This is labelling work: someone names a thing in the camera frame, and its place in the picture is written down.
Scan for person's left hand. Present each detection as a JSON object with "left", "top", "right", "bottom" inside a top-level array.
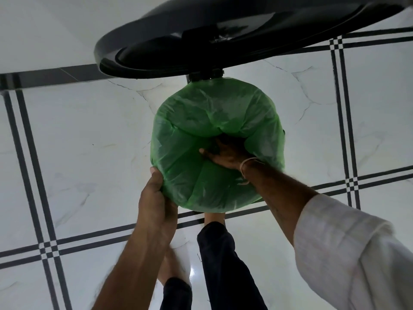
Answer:
[{"left": 138, "top": 167, "right": 179, "bottom": 248}]

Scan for person's right hand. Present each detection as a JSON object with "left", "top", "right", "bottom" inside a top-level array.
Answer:
[{"left": 199, "top": 133, "right": 260, "bottom": 173}]

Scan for green garbage bag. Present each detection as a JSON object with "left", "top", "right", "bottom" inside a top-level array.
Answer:
[{"left": 150, "top": 76, "right": 286, "bottom": 214}]

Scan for person's left forearm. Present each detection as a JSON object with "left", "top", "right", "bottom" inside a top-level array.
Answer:
[{"left": 92, "top": 234, "right": 175, "bottom": 310}]

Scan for person's right foot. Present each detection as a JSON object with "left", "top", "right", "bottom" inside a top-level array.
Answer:
[{"left": 203, "top": 211, "right": 226, "bottom": 227}]

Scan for person's foot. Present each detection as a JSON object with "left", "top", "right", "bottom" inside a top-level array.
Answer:
[
  {"left": 203, "top": 211, "right": 226, "bottom": 227},
  {"left": 157, "top": 247, "right": 191, "bottom": 286}
]

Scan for person's left foot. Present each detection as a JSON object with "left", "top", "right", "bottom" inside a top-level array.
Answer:
[{"left": 157, "top": 247, "right": 191, "bottom": 286}]

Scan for pale thread wristband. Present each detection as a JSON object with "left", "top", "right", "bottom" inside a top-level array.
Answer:
[{"left": 238, "top": 157, "right": 266, "bottom": 186}]

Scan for black trousers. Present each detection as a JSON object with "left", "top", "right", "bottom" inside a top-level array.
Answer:
[{"left": 160, "top": 221, "right": 268, "bottom": 310}]

